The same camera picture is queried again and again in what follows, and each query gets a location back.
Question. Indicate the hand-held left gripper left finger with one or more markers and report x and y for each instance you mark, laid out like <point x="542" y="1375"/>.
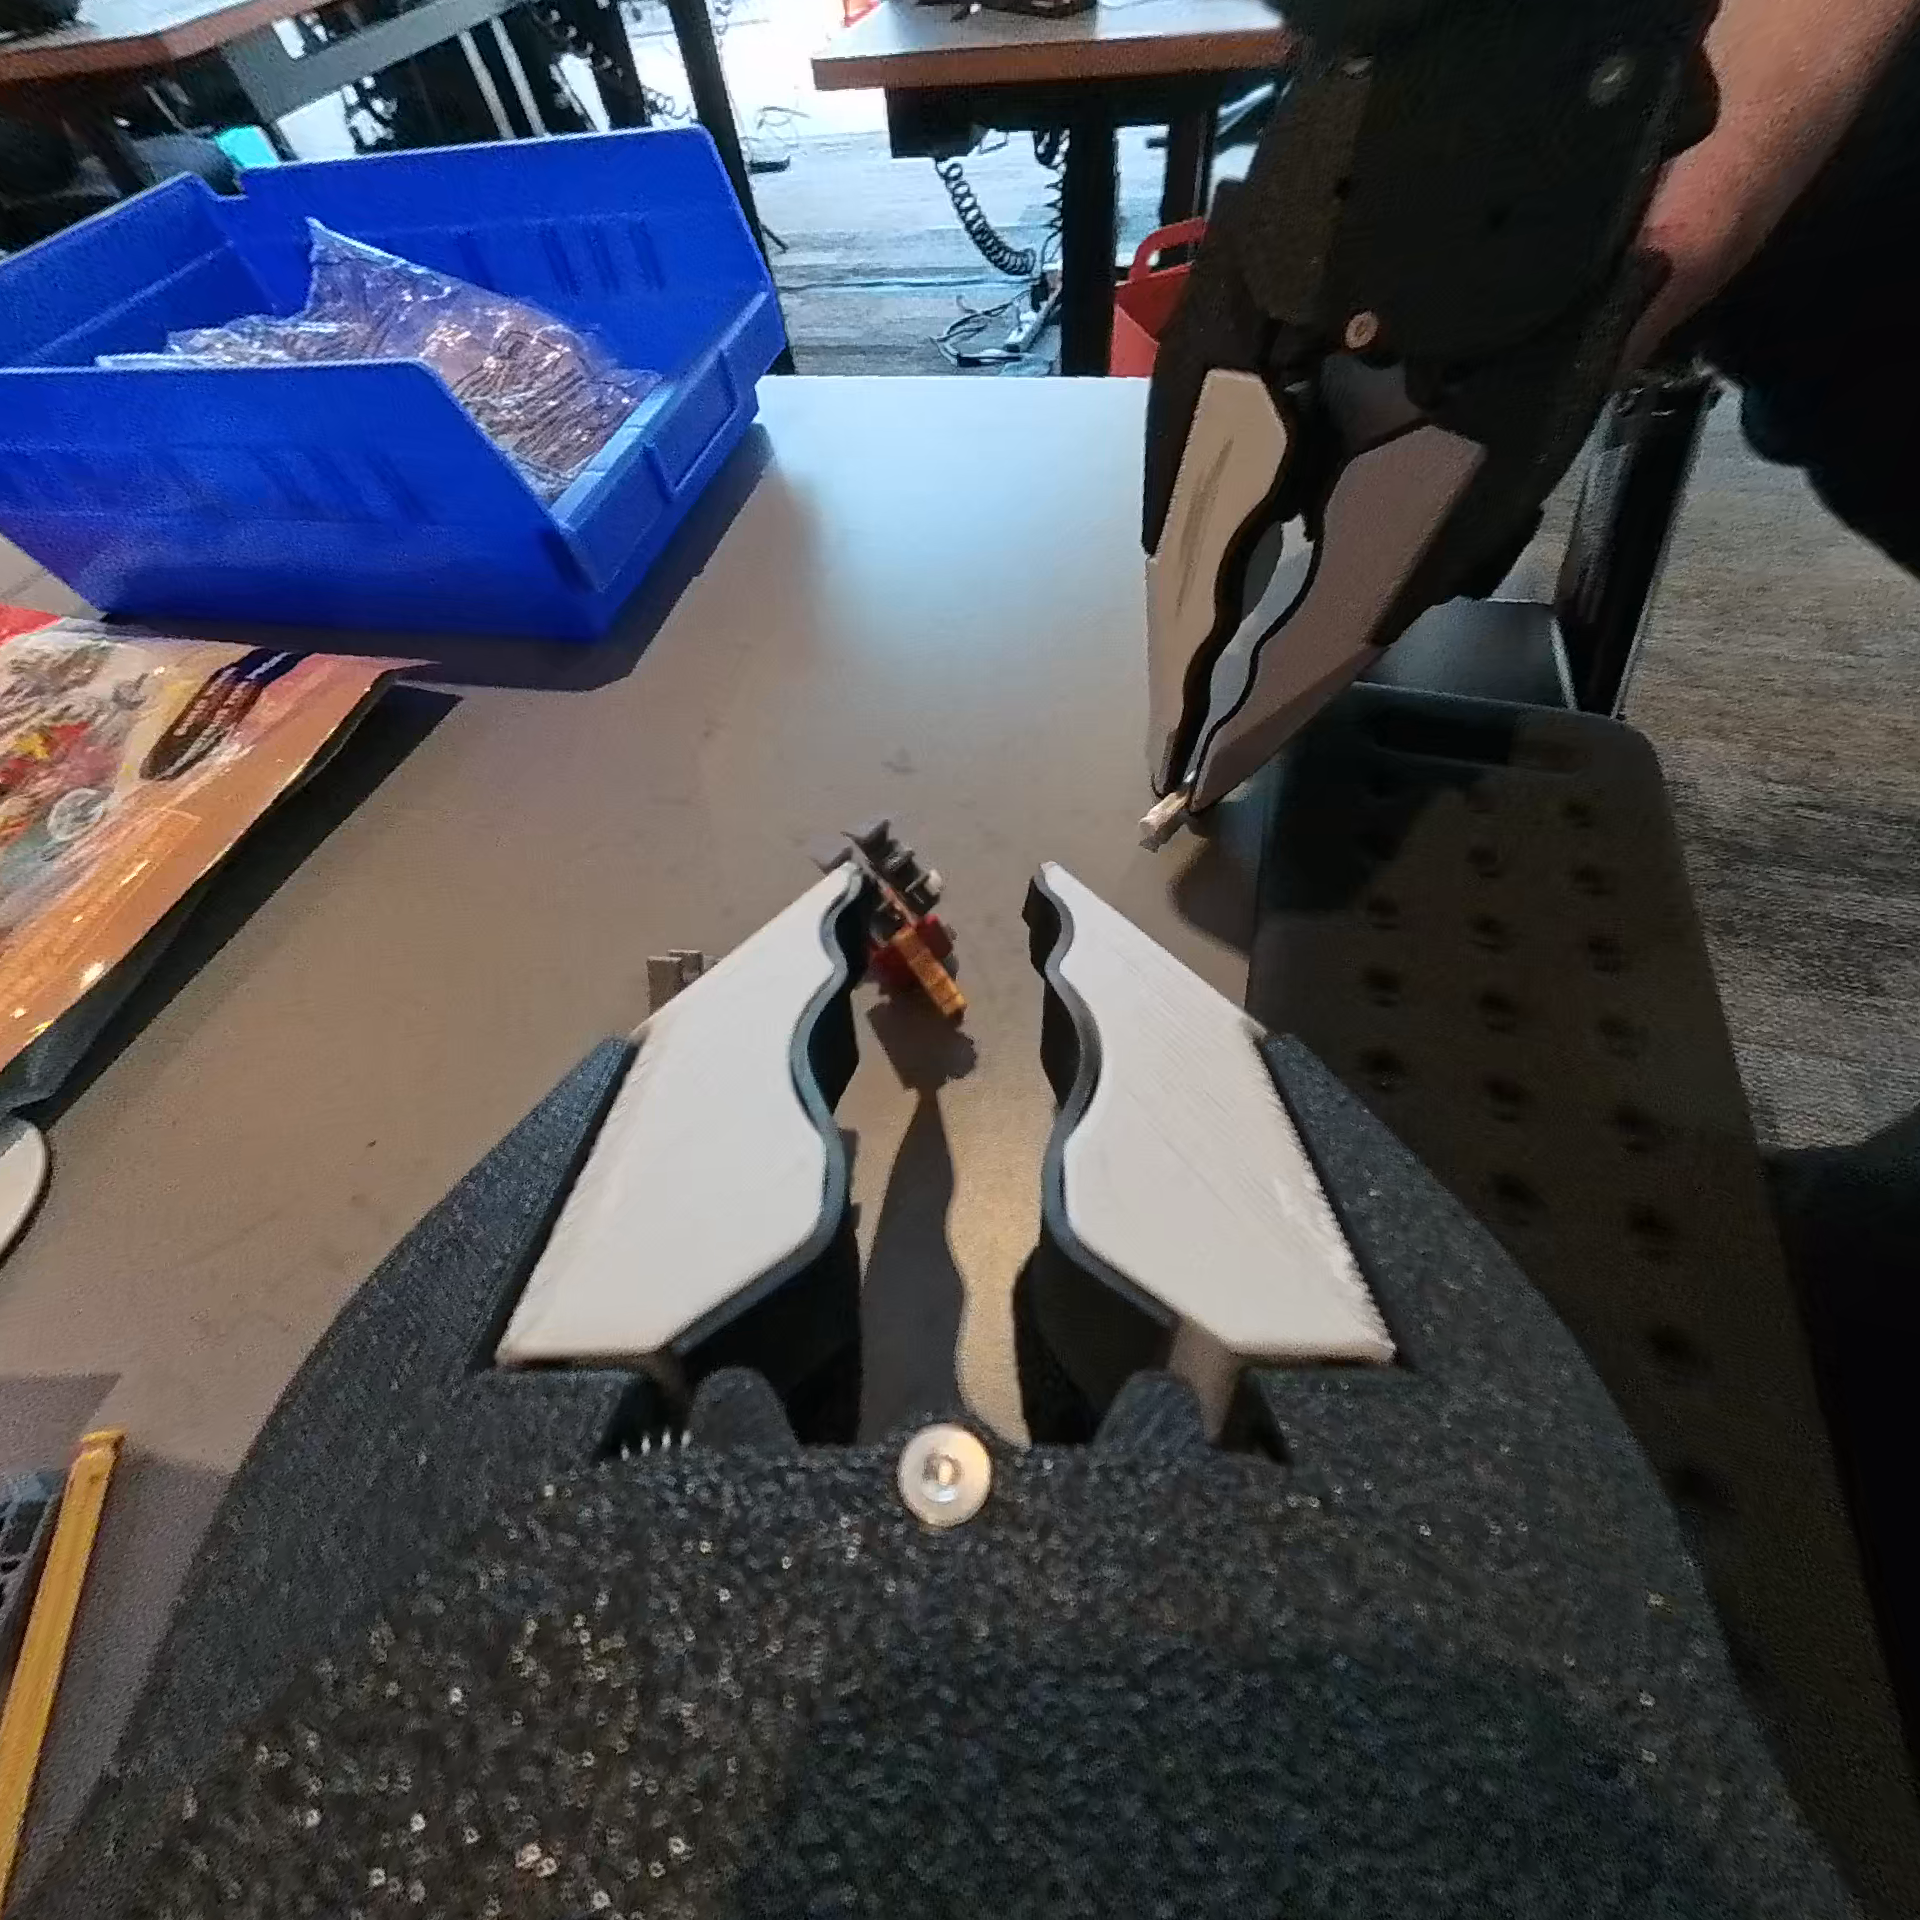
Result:
<point x="692" y="1185"/>

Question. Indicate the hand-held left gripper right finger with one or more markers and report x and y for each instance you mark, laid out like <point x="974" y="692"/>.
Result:
<point x="1200" y="1185"/>

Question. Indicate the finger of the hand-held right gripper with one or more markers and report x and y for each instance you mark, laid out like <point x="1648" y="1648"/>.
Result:
<point x="1200" y="511"/>
<point x="1379" y="553"/>

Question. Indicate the grey red yellow toy assembly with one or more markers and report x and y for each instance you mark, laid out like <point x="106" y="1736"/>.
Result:
<point x="904" y="958"/>
<point x="679" y="973"/>

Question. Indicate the white toy rod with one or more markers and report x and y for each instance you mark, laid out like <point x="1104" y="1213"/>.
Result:
<point x="1160" y="828"/>

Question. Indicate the person's right hand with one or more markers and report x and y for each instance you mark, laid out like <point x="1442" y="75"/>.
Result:
<point x="1770" y="105"/>

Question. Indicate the white power strip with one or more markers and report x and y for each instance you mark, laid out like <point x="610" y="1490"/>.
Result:
<point x="1030" y="322"/>

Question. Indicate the black office chair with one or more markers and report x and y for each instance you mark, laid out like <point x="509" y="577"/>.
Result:
<point x="1636" y="527"/>

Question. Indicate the wooden background table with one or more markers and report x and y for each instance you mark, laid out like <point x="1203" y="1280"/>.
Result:
<point x="1052" y="50"/>

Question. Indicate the black metal pole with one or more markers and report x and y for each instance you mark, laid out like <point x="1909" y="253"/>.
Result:
<point x="734" y="179"/>

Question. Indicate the toy parts bag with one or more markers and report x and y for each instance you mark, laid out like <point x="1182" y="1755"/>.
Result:
<point x="151" y="812"/>

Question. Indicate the instruction sheet on white stand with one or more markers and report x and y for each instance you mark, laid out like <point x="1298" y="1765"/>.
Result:
<point x="18" y="1185"/>

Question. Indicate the grey toy connector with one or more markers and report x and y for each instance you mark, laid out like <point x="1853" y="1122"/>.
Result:
<point x="25" y="1545"/>

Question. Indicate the clear plastic bag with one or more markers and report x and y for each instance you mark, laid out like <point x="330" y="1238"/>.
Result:
<point x="451" y="345"/>

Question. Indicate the blue plastic bin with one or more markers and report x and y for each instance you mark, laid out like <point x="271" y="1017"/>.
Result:
<point x="298" y="482"/>

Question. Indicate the background workbench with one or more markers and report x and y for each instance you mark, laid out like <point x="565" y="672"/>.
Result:
<point x="122" y="39"/>

